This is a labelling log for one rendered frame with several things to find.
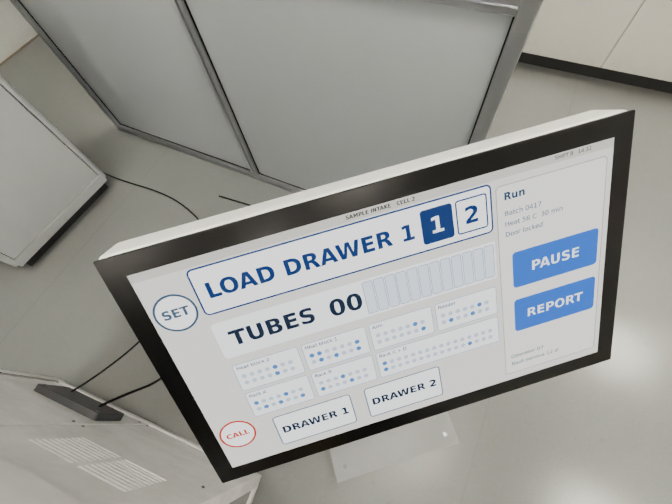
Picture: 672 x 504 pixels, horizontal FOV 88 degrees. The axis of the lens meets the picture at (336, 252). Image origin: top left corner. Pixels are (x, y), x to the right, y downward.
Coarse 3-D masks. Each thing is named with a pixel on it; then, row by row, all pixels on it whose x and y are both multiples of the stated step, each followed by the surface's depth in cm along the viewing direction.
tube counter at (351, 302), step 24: (432, 264) 35; (456, 264) 36; (480, 264) 36; (336, 288) 35; (360, 288) 35; (384, 288) 36; (408, 288) 36; (432, 288) 37; (456, 288) 37; (336, 312) 36; (360, 312) 36
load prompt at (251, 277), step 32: (480, 192) 33; (352, 224) 32; (384, 224) 33; (416, 224) 34; (448, 224) 34; (480, 224) 35; (256, 256) 32; (288, 256) 33; (320, 256) 33; (352, 256) 34; (384, 256) 34; (192, 288) 32; (224, 288) 33; (256, 288) 33; (288, 288) 34
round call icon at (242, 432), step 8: (248, 416) 39; (224, 424) 39; (232, 424) 39; (240, 424) 39; (248, 424) 39; (216, 432) 39; (224, 432) 39; (232, 432) 40; (240, 432) 40; (248, 432) 40; (256, 432) 40; (224, 440) 40; (232, 440) 40; (240, 440) 40; (248, 440) 40; (256, 440) 41; (224, 448) 40; (232, 448) 40
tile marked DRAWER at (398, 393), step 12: (420, 372) 41; (432, 372) 41; (384, 384) 40; (396, 384) 41; (408, 384) 41; (420, 384) 41; (432, 384) 42; (372, 396) 41; (384, 396) 41; (396, 396) 41; (408, 396) 42; (420, 396) 42; (432, 396) 42; (372, 408) 42; (384, 408) 42; (396, 408) 42
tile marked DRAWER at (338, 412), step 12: (348, 396) 40; (300, 408) 40; (312, 408) 40; (324, 408) 40; (336, 408) 41; (348, 408) 41; (276, 420) 40; (288, 420) 40; (300, 420) 40; (312, 420) 41; (324, 420) 41; (336, 420) 41; (348, 420) 42; (288, 432) 41; (300, 432) 41; (312, 432) 41; (324, 432) 42
